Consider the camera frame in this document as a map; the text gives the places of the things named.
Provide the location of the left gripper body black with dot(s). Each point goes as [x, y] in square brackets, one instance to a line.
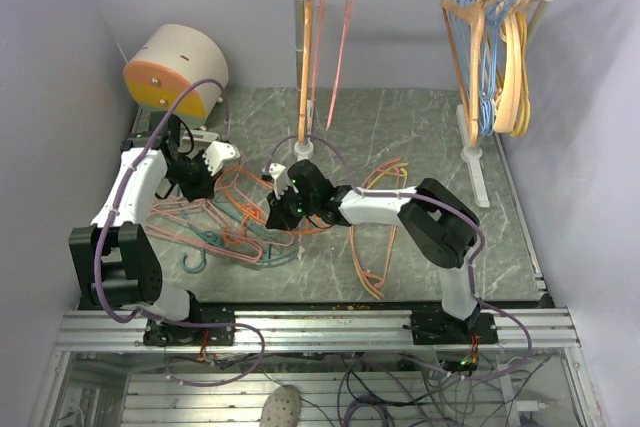
[192, 175]

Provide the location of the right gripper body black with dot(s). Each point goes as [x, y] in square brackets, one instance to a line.
[290, 208]

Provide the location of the brown wooden hanger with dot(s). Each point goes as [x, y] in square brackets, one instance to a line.
[305, 68]

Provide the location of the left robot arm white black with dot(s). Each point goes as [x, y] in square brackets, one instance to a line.
[113, 257]

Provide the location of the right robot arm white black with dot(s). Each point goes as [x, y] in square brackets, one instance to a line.
[445, 230]

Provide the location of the hung beige hangers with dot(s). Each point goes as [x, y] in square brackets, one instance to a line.
[501, 120]

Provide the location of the hung yellow hangers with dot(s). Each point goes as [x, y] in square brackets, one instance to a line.
[513, 93]

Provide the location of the hung blue hangers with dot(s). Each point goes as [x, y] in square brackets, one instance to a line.
[492, 59]

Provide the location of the teal plastic hanger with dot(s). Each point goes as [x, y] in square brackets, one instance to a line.
[218, 231]

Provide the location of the orange plastic hanger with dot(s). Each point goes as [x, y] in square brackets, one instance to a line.
[247, 192]

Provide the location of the pink plastic curved hanger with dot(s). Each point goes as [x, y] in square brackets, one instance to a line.
[365, 274]

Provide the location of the round beige drawer box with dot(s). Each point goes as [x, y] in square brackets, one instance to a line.
[173, 58]

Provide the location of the white perforated shoe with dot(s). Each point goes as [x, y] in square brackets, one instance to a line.
[282, 408]

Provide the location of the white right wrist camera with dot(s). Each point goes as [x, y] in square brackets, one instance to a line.
[280, 179]

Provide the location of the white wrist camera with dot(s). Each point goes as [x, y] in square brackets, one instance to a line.
[280, 179]
[217, 154]

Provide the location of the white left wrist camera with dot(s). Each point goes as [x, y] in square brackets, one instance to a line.
[217, 154]

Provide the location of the aluminium mounting rail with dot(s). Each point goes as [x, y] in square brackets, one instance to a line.
[298, 331]

